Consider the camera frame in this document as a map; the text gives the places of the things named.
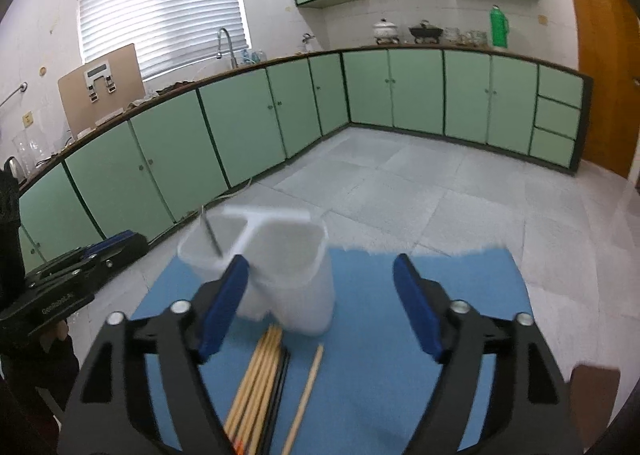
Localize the green thermos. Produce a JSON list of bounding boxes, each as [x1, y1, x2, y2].
[[490, 5, 511, 48]]

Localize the metal kettle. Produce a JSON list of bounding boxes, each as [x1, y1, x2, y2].
[[2, 156, 26, 183]]

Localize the metal towel rail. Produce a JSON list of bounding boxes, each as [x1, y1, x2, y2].
[[0, 82, 28, 108]]

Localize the white window blind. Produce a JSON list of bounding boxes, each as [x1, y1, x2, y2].
[[77, 0, 251, 81]]

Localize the metal kitchen faucet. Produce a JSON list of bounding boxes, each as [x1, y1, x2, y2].
[[216, 28, 236, 70]]

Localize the blue mat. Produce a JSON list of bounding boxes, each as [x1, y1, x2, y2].
[[127, 245, 533, 455]]

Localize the green base cabinet run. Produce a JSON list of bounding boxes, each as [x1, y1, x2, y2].
[[15, 52, 351, 276]]

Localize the brown wooden chair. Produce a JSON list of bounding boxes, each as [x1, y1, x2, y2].
[[565, 364, 622, 436]]

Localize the green base cabinet with drawers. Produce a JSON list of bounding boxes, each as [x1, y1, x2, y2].
[[341, 48, 593, 176]]

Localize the white two-compartment utensil holder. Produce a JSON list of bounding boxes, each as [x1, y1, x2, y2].
[[177, 206, 335, 336]]

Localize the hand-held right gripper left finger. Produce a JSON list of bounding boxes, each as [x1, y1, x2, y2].
[[59, 254, 250, 455]]

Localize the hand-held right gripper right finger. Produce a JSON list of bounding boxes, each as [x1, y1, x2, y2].
[[392, 254, 586, 455]]

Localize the metal spoon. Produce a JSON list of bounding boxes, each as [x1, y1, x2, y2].
[[201, 212, 224, 257]]

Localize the person's left forearm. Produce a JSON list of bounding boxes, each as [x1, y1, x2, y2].
[[0, 332, 81, 436]]

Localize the wooden door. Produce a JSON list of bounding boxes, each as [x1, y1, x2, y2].
[[557, 0, 640, 181]]

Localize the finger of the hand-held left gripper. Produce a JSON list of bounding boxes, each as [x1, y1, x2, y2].
[[24, 231, 136, 281], [25, 234, 149, 301]]

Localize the person's black clothing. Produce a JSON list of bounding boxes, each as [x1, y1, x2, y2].
[[0, 168, 24, 276]]

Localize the black wok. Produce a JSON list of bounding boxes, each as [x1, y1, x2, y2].
[[408, 20, 443, 43]]

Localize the white cooking pot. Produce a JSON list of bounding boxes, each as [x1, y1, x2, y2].
[[372, 18, 399, 43]]

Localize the brown cardboard board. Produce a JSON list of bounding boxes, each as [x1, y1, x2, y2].
[[57, 44, 142, 136]]

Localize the clear glass pitcher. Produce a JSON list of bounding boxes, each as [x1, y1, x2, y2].
[[12, 130, 48, 168]]

